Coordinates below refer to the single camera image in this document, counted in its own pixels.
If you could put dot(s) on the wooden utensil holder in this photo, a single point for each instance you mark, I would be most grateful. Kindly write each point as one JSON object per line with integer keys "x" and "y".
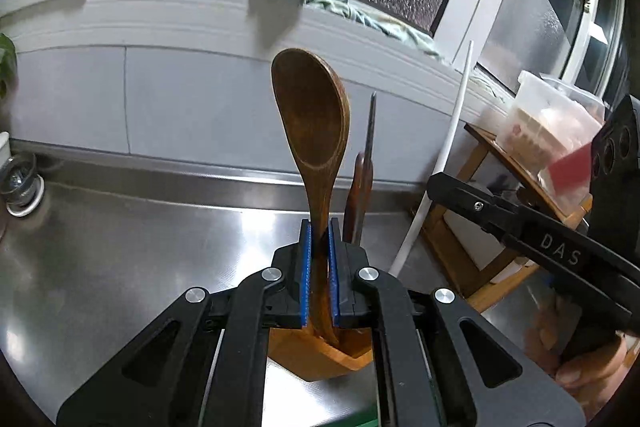
{"x": 320, "y": 364}

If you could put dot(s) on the wooden shelf rack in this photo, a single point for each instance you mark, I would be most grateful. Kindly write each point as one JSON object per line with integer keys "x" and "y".
{"x": 452, "y": 257}

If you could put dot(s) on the metal sink strainer cup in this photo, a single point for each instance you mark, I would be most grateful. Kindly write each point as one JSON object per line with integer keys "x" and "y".
{"x": 17, "y": 179}

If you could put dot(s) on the white cup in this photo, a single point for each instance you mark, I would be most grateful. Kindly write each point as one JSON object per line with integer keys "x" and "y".
{"x": 4, "y": 147}

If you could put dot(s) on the green board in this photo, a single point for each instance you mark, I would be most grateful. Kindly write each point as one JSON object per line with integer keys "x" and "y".
{"x": 375, "y": 419}

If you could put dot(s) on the long white chopstick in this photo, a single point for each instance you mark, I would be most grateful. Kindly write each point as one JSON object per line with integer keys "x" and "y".
{"x": 452, "y": 127}

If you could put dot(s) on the clear plastic container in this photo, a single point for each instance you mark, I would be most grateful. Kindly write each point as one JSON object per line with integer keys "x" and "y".
{"x": 535, "y": 127}

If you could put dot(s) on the red packet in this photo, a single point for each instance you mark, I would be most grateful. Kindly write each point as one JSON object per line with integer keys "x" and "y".
{"x": 570, "y": 172}

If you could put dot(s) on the green plant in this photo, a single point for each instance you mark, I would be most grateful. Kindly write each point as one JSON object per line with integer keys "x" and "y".
{"x": 6, "y": 57}

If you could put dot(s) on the metal window latch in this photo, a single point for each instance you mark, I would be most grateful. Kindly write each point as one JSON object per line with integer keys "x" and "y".
{"x": 585, "y": 1}

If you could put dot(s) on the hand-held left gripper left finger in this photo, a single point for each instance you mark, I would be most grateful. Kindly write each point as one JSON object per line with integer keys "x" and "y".
{"x": 305, "y": 277}

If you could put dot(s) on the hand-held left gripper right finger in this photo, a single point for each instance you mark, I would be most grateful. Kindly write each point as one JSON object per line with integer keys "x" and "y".
{"x": 334, "y": 277}

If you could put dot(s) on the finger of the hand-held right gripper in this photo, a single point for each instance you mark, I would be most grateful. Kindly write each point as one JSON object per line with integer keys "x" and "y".
{"x": 525, "y": 227}

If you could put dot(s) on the person's right hand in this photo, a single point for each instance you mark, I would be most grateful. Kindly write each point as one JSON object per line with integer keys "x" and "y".
{"x": 580, "y": 379}

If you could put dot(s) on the dark brown wooden spoon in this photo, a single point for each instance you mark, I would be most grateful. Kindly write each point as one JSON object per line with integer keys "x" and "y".
{"x": 310, "y": 117}

